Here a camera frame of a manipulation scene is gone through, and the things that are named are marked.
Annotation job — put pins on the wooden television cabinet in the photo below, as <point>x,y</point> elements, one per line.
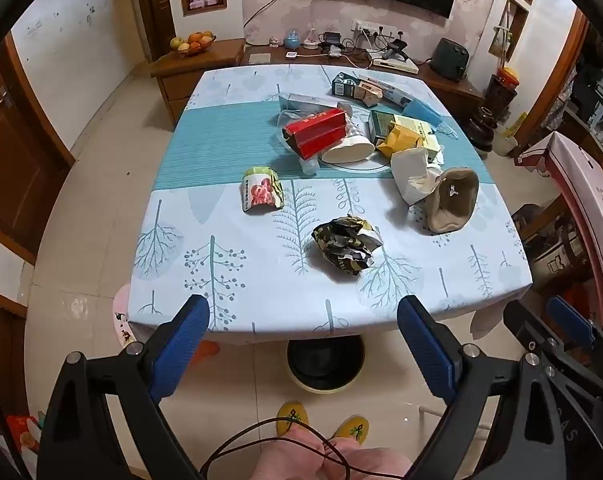
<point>201,67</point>

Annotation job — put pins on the dark brown ceramic jar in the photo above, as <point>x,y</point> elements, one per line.
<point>483,130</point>

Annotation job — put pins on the brown wooden door frame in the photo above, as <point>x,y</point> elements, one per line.
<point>154,5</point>

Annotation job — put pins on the white pipe rack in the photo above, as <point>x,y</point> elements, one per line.
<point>421,409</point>

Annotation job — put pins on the yellow slipper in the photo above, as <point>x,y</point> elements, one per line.
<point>292,416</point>
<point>354,430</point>

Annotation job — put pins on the long white printed box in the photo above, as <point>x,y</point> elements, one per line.
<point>394,92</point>

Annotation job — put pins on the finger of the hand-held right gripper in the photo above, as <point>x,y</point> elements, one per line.
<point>569,317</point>
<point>524,327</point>

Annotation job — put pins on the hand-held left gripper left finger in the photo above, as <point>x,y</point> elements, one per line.
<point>181,340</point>

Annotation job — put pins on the blue ornament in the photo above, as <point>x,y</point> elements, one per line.
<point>294,40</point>

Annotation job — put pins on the white teal flat box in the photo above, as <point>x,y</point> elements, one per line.
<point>301,101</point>

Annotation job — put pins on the red tin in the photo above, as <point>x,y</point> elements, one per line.
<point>509,77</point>

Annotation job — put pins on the white wall power outlet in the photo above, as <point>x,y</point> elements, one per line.
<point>374,26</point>

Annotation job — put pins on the bowl of fruit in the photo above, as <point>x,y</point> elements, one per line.
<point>194,45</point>

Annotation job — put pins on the crushed fruit juice carton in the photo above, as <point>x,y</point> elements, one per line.
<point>261,192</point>

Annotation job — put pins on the black power adapter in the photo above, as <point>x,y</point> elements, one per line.
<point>331,37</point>

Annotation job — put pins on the red cardboard box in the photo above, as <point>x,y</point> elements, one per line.
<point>316,132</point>

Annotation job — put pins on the dark green carton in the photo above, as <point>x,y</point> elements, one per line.
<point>342,85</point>

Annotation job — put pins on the yellow cardboard box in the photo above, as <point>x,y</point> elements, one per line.
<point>401,140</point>

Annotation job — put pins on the tan cardboard box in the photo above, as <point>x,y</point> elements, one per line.
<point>369,94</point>

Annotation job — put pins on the white set-top box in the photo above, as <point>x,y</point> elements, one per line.
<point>394,64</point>

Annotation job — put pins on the checked white paper roll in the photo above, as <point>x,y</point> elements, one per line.
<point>349,150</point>

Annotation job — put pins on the dark foil wrapper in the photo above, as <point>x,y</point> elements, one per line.
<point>346,245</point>

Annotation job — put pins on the crumpled white paper bag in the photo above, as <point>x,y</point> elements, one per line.
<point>411,170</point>

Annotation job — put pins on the green yellow flat box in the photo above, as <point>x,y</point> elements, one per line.
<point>381,125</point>

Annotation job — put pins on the brown cardboard box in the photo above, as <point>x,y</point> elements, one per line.
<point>556,260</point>

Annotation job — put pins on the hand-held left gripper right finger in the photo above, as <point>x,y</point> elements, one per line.
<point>426,355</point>

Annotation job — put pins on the brown wooden door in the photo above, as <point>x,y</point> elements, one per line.
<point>11,160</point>

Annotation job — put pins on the clear plastic bag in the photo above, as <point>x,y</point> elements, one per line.
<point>287,121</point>

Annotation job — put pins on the dark green air fryer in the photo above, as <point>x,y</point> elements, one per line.
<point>450,57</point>

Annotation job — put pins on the person's pink trousers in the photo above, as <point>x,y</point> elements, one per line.
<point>306,460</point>

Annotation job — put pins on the blue face mask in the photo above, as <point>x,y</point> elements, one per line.
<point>424,110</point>

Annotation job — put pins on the pink cartoon cushion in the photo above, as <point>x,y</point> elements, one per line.
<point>123,317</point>

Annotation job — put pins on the red printed box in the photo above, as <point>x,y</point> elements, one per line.
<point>23,435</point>

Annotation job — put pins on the black charger device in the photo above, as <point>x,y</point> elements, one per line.
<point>395,50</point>

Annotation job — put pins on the glass dome ornament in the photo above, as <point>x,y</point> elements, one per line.
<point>311,40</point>

